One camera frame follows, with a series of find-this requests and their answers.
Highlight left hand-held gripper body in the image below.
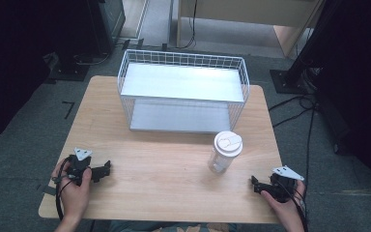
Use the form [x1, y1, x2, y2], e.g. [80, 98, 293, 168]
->
[65, 147, 94, 187]

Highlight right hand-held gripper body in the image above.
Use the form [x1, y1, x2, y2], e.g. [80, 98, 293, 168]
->
[268, 164, 305, 204]

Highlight clear cup with white lid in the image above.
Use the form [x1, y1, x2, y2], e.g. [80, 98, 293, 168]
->
[207, 130, 243, 176]

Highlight white wire shelf rack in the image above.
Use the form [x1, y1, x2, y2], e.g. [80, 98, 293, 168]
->
[117, 48, 251, 134]

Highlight person's right hand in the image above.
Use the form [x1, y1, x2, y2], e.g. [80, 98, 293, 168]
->
[260, 179, 307, 226]

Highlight person's left hand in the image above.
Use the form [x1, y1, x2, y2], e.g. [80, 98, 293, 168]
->
[50, 159, 93, 221]

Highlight person's patterned clothing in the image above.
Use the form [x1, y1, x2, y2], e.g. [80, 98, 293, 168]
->
[108, 219, 240, 232]

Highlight black stand base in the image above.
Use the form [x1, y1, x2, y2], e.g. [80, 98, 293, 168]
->
[46, 51, 92, 82]

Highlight dark curtain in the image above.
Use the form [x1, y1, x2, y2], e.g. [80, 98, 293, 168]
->
[0, 0, 93, 148]
[315, 0, 371, 207]

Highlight black metal stand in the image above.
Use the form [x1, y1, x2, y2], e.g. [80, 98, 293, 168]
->
[269, 0, 346, 96]

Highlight black cabinet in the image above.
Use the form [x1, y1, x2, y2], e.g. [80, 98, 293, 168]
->
[85, 0, 127, 56]

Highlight light wooden desk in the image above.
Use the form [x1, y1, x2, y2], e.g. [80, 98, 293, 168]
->
[176, 0, 325, 58]

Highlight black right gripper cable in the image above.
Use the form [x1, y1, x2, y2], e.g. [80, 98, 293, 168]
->
[274, 178, 310, 232]

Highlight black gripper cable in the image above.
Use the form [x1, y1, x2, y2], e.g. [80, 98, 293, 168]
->
[51, 157, 78, 221]
[274, 178, 310, 232]

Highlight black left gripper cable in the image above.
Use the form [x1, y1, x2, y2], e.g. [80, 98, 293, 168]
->
[51, 157, 78, 221]

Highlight black floor cables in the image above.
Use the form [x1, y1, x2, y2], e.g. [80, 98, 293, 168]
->
[268, 93, 323, 197]

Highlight black hanging cable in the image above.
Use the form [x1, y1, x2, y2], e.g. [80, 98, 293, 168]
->
[180, 0, 198, 50]

